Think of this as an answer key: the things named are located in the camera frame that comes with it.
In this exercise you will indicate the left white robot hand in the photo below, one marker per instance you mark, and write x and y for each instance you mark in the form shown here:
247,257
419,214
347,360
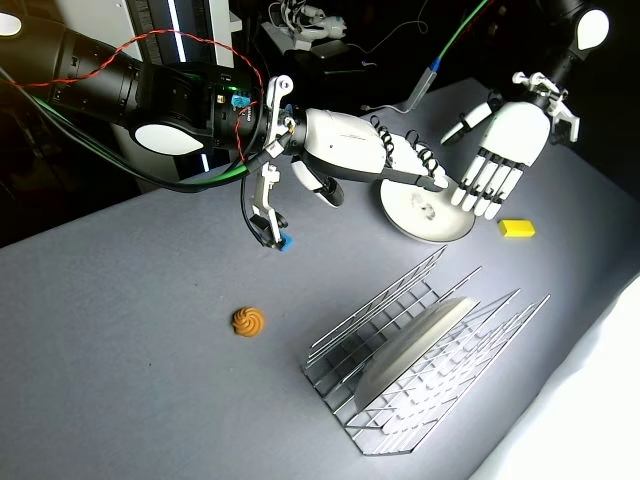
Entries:
520,130

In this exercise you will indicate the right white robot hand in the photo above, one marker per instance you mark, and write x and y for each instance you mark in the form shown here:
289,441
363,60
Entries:
340,145

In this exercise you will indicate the white plate with black rim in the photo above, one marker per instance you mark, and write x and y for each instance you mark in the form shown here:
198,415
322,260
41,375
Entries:
425,220
415,345

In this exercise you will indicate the grey box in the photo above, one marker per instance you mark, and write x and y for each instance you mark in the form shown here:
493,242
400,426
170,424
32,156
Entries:
330,50

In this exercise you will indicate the grey flat bar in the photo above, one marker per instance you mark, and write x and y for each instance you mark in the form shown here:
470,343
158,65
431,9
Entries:
420,90

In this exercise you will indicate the yellow block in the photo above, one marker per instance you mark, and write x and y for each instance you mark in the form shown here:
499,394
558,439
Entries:
517,228

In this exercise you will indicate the blue block with two holes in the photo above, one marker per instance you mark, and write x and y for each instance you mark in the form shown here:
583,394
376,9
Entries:
287,245

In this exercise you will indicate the orange swirl cookie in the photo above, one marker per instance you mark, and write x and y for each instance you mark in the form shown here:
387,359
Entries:
248,322

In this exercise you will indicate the white robot column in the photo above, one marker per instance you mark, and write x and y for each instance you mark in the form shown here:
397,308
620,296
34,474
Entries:
100,25

